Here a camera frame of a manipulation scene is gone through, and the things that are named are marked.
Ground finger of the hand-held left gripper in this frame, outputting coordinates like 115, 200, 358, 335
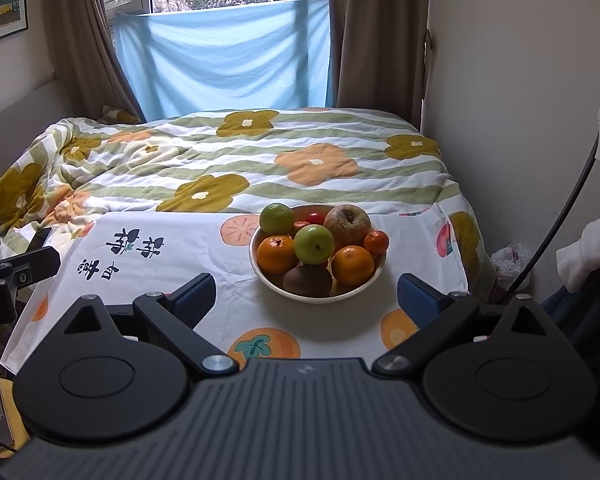
0, 246, 62, 293

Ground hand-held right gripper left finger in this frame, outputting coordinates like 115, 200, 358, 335
62, 272, 241, 376

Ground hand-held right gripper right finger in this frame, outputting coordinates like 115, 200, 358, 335
372, 272, 563, 376

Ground large orange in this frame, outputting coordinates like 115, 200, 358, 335
331, 245, 376, 287
256, 235, 300, 275

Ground cream printed bowl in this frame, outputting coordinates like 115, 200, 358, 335
249, 204, 388, 305

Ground green citrus fruit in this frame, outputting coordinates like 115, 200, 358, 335
259, 203, 296, 236

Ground brown kiwi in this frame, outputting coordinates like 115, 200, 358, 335
282, 263, 333, 297

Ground green apple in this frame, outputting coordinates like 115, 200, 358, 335
293, 224, 336, 265

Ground black smartphone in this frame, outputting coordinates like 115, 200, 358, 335
26, 227, 53, 251

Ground white printed cloth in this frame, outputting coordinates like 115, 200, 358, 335
0, 205, 486, 376

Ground white plastic bag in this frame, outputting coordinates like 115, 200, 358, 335
490, 242, 532, 291

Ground brown wrinkled apple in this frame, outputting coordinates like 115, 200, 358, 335
323, 204, 372, 252

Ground beige padded bed panel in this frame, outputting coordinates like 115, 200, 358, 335
0, 79, 76, 196

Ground floral striped blanket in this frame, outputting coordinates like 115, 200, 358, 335
0, 105, 501, 296

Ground blue jeans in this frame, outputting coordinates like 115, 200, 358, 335
540, 260, 600, 361

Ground white sweater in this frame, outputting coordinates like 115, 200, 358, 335
555, 52, 600, 293

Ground brown curtain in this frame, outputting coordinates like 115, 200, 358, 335
327, 0, 431, 133
40, 0, 146, 121

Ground light blue hanging cloth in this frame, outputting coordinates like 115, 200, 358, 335
112, 0, 331, 121

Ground black cable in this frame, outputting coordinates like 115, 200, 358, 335
507, 130, 600, 295

